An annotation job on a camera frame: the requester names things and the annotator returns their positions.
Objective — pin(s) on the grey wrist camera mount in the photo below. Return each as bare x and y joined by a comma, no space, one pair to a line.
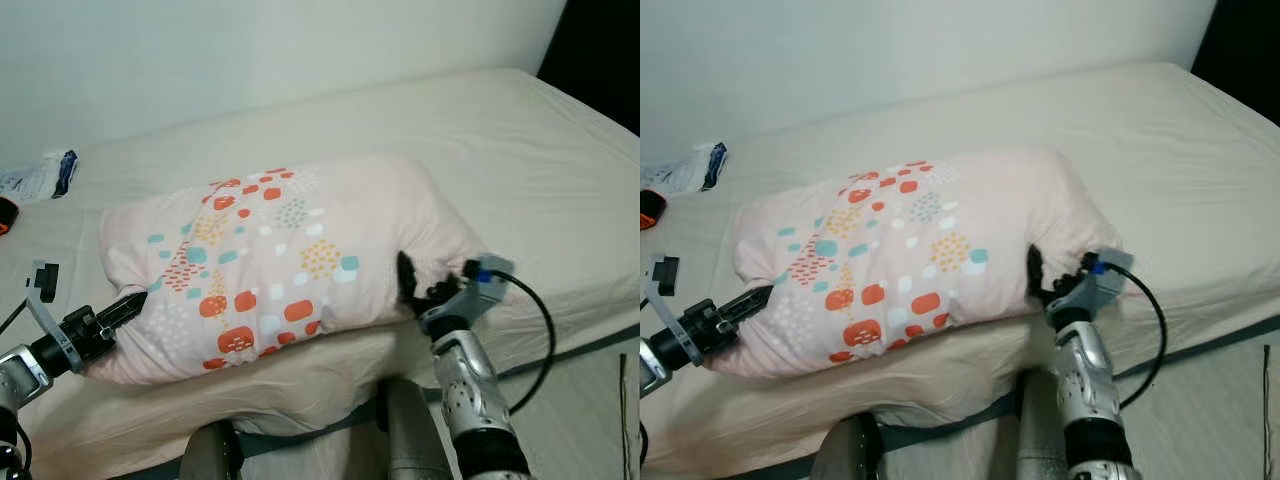
665,268
1105,285
45,280
475,300

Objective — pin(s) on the beige floor mat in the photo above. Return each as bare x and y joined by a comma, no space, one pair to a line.
580,420
1220,420

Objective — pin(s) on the grey robot leg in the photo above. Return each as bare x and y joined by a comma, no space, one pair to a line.
210,455
850,450
1040,440
410,440

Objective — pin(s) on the pink patterned pillow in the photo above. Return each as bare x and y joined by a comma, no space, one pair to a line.
300,240
930,240

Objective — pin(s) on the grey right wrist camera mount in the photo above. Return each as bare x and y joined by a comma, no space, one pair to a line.
1105,285
475,300

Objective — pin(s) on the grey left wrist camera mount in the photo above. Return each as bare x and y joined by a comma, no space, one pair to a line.
665,268
45,280

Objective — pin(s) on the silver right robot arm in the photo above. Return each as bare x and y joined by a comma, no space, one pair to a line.
1085,380
470,390

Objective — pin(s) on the bed with beige sheet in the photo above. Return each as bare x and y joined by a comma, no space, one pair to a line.
540,180
1180,170

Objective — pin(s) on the white blue plastic package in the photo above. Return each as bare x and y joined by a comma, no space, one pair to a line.
35,180
690,170

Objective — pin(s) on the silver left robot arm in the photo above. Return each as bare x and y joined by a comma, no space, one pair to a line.
655,360
15,375

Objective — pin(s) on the grey robot right leg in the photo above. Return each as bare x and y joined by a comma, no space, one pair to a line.
1040,440
410,440

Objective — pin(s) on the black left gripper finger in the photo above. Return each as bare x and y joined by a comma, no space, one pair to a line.
750,303
125,308

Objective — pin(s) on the small orange black device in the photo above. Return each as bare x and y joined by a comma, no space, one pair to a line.
651,208
8,215

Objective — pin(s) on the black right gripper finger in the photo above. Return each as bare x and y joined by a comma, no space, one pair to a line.
408,280
1036,272

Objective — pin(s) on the grey robot left leg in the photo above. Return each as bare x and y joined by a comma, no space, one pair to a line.
210,455
850,450

